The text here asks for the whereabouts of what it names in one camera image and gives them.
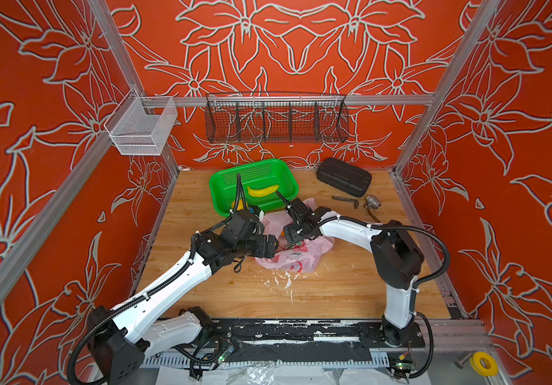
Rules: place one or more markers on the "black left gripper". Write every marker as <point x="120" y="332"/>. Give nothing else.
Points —
<point x="261" y="249"/>

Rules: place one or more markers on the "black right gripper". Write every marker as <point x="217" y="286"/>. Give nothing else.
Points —
<point x="292" y="236"/>

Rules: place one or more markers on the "pink translucent plastic bag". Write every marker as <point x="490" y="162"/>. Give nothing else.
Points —
<point x="301" y="257"/>

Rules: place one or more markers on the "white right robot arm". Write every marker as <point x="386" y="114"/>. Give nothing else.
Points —
<point x="397" y="257"/>

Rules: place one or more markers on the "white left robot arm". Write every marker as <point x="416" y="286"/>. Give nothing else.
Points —
<point x="120" y="338"/>

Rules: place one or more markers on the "yellow toy banana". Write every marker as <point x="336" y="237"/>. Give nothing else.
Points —
<point x="265" y="192"/>

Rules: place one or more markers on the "green plastic perforated basket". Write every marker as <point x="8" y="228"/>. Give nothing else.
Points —
<point x="257" y="175"/>

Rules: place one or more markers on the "black plastic tool case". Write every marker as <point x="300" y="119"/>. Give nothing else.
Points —
<point x="346" y="178"/>

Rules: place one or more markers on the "silver metal fitting tool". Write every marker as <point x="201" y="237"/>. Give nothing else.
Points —
<point x="372" y="204"/>

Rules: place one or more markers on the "yellow tape roll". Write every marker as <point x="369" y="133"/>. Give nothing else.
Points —
<point x="484" y="364"/>

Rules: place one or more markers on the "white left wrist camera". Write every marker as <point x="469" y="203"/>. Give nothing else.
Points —
<point x="257" y="212"/>

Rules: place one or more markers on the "dark metal bracket tool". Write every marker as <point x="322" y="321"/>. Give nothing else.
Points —
<point x="353" y="201"/>

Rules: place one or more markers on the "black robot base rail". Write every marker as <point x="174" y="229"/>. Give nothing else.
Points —
<point x="330" y="343"/>

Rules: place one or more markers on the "black wire wall basket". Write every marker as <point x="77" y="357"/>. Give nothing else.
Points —
<point x="266" y="117"/>

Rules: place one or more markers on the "white wire mesh basket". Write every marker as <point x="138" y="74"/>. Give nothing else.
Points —
<point x="141" y="125"/>

